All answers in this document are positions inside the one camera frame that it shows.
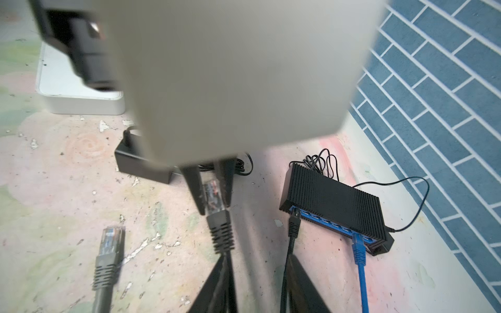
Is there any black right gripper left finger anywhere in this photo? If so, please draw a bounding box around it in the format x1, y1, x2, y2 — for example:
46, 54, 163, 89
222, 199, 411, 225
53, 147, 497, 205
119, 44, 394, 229
188, 254, 237, 312

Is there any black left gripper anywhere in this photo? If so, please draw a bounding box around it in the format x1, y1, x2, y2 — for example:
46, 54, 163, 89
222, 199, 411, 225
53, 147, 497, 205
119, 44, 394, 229
29, 1, 386, 207

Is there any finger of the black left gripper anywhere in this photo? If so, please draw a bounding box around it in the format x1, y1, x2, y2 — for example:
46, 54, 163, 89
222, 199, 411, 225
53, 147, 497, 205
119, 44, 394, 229
180, 165, 206, 215

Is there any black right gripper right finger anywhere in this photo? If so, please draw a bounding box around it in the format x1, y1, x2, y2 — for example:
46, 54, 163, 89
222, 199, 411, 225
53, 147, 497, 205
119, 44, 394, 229
287, 254, 330, 313

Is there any blue ethernet cable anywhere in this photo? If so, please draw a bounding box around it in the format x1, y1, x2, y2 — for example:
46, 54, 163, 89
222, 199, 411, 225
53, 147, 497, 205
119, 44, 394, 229
351, 233, 370, 313

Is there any black network switch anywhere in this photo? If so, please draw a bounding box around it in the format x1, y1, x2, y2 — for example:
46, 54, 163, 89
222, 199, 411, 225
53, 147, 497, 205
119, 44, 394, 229
279, 164, 394, 256

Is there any white flat box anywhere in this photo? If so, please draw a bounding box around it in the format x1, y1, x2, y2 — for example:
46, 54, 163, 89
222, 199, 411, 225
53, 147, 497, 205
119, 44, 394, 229
35, 43, 126, 116

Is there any grey ethernet cable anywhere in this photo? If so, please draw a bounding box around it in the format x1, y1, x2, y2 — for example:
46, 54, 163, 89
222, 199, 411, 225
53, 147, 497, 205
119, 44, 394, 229
91, 226, 126, 313

